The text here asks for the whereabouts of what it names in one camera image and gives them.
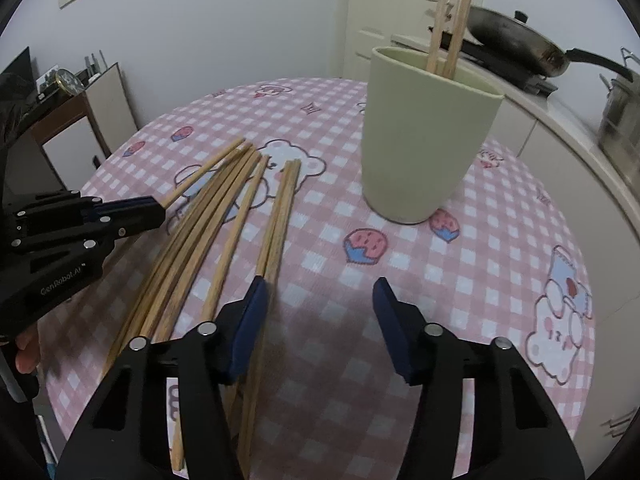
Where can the black monitor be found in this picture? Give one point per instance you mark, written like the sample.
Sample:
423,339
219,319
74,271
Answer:
17,72

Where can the pink checked tablecloth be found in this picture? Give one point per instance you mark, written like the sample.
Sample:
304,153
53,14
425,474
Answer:
350,260

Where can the person's left hand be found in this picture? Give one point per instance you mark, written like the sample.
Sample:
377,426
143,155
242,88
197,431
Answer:
27,352

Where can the beige leaning board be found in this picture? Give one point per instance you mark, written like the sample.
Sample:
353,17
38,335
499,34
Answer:
110,110

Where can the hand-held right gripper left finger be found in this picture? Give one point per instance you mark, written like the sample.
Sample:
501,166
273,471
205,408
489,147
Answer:
247,330

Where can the wooden side cabinet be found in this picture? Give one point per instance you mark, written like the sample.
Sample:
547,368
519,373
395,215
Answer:
65,145

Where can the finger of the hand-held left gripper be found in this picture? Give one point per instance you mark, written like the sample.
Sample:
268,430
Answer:
60,204
140,220

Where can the pale green cup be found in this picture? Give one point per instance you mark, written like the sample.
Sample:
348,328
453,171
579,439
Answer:
415,150

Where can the bunch of wooden chopsticks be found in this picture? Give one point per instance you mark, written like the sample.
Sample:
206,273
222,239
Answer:
192,237

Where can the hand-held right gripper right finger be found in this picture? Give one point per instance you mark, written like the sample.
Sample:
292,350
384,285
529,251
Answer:
395,330

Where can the white door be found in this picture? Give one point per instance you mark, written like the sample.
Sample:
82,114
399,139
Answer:
365,10

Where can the wok lid with black knob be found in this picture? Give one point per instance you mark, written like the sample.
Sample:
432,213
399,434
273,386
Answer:
510,35

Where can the round table clock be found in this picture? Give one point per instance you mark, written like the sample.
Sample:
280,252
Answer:
67,82

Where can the long wooden chopstick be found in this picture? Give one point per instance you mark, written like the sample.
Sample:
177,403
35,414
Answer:
459,25
436,20
210,167

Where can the black induction cooker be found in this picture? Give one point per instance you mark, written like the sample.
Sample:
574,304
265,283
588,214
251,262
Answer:
527,81

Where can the grey metal bars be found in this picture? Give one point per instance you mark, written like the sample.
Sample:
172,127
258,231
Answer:
92,67

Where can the steel steamer pot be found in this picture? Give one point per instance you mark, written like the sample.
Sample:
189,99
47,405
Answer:
620,120

